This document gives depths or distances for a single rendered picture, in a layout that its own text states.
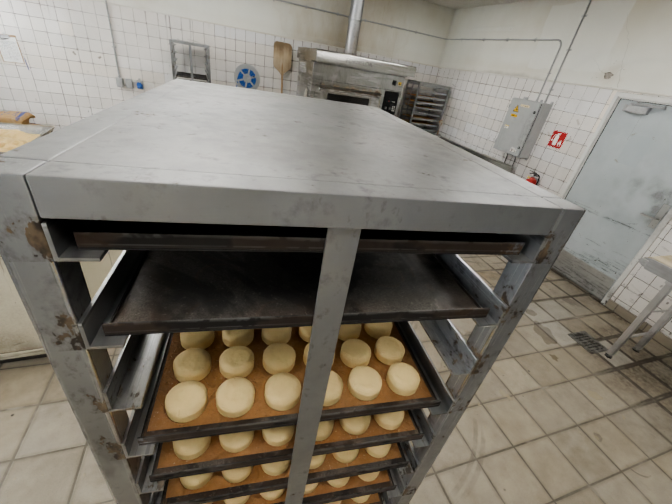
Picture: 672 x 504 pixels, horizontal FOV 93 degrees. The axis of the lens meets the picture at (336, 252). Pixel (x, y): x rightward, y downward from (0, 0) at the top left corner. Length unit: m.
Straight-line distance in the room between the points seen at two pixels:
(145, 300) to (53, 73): 6.16
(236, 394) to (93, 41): 6.01
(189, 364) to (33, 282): 0.26
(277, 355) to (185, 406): 0.14
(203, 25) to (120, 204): 5.86
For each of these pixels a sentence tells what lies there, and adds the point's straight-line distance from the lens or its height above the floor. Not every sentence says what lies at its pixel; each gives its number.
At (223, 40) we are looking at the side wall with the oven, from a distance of 6.08.
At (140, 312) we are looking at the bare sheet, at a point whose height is 1.67.
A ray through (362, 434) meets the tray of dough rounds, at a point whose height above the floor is 1.40.
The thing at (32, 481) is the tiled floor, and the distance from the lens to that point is 2.35.
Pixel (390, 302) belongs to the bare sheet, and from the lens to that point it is 0.39.
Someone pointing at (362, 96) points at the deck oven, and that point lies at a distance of 5.51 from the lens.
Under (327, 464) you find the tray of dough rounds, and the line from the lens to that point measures 0.66.
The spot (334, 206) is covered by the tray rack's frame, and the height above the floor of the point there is 1.81.
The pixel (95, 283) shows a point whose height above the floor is 0.46.
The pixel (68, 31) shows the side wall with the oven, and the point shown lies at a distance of 6.35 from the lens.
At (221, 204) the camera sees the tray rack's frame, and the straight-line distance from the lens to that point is 0.24.
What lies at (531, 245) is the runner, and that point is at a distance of 0.39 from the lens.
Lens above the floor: 1.91
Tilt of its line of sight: 31 degrees down
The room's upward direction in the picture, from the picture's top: 10 degrees clockwise
